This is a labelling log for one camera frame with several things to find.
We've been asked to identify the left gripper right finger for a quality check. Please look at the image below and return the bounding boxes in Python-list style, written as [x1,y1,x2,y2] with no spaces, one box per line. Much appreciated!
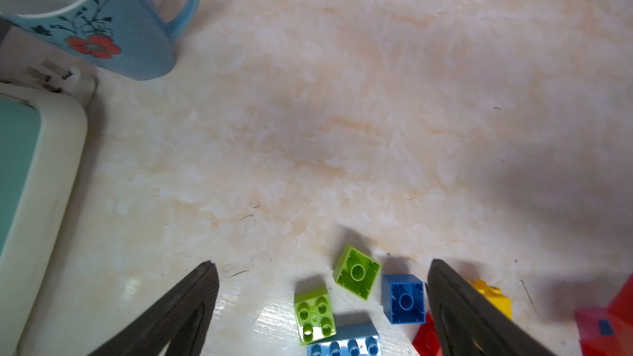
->
[427,259,552,356]

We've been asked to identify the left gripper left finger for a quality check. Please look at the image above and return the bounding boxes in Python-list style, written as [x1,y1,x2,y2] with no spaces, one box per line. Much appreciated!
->
[92,260,219,355]

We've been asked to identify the dark blue square brick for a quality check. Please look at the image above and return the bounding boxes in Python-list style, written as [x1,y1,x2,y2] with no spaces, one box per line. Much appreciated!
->
[598,319,615,337]

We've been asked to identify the red long brick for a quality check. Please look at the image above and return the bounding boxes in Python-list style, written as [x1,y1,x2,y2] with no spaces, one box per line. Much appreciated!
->
[607,275,633,326]

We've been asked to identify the yellow square brick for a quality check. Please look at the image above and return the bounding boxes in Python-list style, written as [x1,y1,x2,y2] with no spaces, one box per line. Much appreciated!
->
[469,280,513,321]

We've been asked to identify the light blue long brick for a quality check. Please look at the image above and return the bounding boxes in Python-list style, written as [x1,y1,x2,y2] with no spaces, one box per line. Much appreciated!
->
[307,322,382,356]

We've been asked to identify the upside-down lime square brick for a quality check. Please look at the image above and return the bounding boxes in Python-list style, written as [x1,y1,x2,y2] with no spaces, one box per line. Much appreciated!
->
[333,244,381,301]

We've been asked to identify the lime square brick studs up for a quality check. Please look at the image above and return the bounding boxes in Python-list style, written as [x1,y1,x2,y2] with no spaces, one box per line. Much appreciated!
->
[293,285,337,345]

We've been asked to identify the mint chrome toaster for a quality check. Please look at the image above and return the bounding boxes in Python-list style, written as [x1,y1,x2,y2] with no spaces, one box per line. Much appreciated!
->
[1,60,97,355]

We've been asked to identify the blue floral mug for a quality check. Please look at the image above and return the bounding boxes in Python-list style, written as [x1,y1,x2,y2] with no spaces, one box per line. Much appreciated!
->
[1,0,199,81]

